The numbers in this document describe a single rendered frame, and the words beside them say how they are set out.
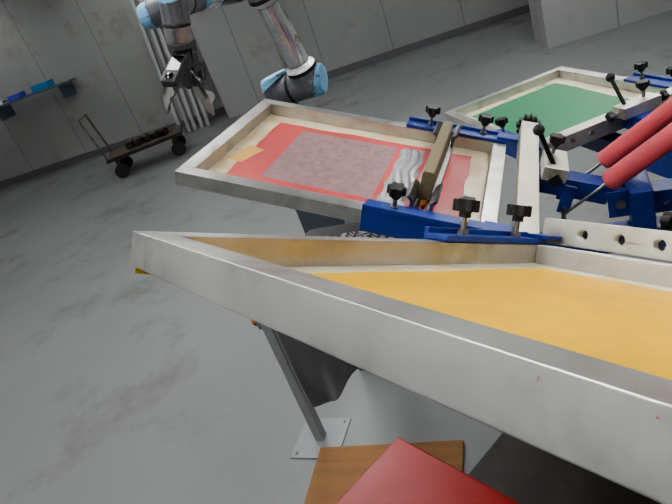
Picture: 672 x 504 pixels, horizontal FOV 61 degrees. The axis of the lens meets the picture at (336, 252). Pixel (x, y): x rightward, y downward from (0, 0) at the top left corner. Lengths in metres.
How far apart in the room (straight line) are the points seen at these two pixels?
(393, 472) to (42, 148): 11.66
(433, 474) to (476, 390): 0.55
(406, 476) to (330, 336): 0.51
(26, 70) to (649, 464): 11.79
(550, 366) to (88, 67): 11.18
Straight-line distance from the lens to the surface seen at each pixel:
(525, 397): 0.27
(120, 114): 11.33
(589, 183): 1.54
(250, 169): 1.55
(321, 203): 1.34
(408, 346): 0.31
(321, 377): 1.82
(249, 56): 9.73
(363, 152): 1.69
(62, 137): 11.98
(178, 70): 1.65
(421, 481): 0.83
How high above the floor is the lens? 1.74
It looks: 26 degrees down
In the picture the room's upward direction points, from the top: 21 degrees counter-clockwise
